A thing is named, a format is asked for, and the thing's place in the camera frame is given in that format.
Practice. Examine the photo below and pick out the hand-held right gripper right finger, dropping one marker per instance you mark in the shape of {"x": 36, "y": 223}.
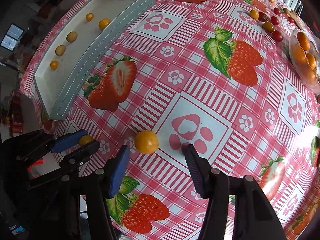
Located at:
{"x": 200, "y": 177}

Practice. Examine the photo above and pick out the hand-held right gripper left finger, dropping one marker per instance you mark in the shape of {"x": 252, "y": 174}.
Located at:
{"x": 120, "y": 170}

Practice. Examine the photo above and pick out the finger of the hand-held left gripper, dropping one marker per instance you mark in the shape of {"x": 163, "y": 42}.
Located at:
{"x": 82, "y": 155}
{"x": 67, "y": 141}

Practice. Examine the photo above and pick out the grey tray with white inside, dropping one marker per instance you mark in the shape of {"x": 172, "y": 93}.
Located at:
{"x": 82, "y": 62}

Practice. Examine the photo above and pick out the strawberry printed red tablecloth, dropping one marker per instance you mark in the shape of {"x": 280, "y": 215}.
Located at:
{"x": 200, "y": 92}

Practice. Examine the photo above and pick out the computer monitor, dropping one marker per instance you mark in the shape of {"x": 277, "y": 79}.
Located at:
{"x": 8, "y": 42}
{"x": 15, "y": 30}

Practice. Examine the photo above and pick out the orange tangerine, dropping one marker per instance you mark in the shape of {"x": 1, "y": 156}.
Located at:
{"x": 298, "y": 55}
{"x": 307, "y": 76}
{"x": 303, "y": 40}
{"x": 311, "y": 60}

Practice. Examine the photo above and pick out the clear glass bowl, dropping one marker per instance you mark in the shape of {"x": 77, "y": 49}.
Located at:
{"x": 291, "y": 47}

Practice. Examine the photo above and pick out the yellow-green cherry tomato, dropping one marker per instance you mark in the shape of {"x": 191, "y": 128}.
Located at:
{"x": 268, "y": 26}

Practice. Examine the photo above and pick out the dark red cherry tomato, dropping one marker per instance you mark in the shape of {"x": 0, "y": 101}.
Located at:
{"x": 261, "y": 16}

